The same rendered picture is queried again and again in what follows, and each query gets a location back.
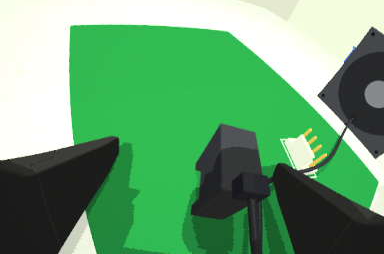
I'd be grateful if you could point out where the green circuit board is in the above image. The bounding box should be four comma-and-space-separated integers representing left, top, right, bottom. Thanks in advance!
69, 23, 379, 254

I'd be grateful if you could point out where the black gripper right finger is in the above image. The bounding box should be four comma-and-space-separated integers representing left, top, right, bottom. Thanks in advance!
272, 162, 384, 254

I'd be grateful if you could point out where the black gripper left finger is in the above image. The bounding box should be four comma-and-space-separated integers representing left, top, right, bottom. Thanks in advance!
0, 135, 120, 254

